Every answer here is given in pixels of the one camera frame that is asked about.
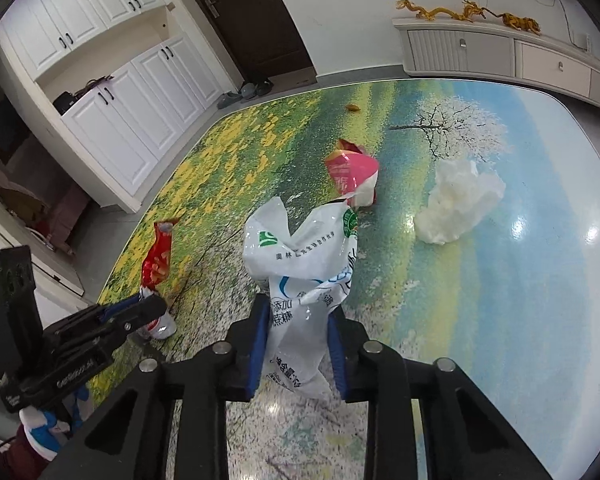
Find person's left hand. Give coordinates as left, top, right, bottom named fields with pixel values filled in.
left=18, top=384, right=84, bottom=457

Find white built-in cabinets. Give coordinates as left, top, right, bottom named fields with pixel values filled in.
left=0, top=0, right=239, bottom=214

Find white cable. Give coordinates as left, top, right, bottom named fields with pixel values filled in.
left=522, top=0, right=594, bottom=54

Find red snack wrapper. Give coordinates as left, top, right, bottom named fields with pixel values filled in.
left=140, top=218, right=181, bottom=291

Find black pouch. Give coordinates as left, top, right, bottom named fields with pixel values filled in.
left=52, top=90, right=79, bottom=115

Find white crumpled tissue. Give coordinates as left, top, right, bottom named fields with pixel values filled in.
left=413, top=158, right=507, bottom=246

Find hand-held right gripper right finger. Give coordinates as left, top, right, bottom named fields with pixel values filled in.
left=328, top=305, right=551, bottom=480

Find golden tiger ornament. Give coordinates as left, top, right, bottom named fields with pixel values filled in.
left=494, top=11, right=542, bottom=36

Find short golden dragon ornament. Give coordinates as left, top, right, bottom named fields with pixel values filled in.
left=459, top=0, right=499, bottom=24

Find pink blanket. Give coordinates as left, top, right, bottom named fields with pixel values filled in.
left=35, top=182, right=92, bottom=256

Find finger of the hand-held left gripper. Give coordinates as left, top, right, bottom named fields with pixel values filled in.
left=92, top=297, right=145, bottom=323
left=100, top=293, right=169, bottom=347

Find white printed plastic bag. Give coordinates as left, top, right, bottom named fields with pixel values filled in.
left=242, top=195, right=360, bottom=401

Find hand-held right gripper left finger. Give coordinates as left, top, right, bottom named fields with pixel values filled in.
left=40, top=294, right=273, bottom=480

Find white tv cabinet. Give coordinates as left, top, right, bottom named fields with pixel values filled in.
left=391, top=13, right=600, bottom=114

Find dark brown door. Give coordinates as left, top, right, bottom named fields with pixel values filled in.
left=172, top=0, right=317, bottom=86

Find long golden dragon ornament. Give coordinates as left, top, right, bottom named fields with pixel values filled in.
left=395, top=0, right=462, bottom=22

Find brown cardboard sheet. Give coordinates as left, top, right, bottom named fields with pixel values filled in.
left=275, top=66, right=317, bottom=86

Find white red snack packet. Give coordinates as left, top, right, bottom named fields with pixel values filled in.
left=138, top=287, right=177, bottom=340

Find pink snack wrapper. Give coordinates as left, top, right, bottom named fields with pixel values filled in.
left=323, top=138, right=381, bottom=207

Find brown cushion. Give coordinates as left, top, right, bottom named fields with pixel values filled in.
left=0, top=184, right=49, bottom=229

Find person's left forearm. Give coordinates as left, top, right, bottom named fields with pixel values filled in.
left=0, top=432, right=53, bottom=480

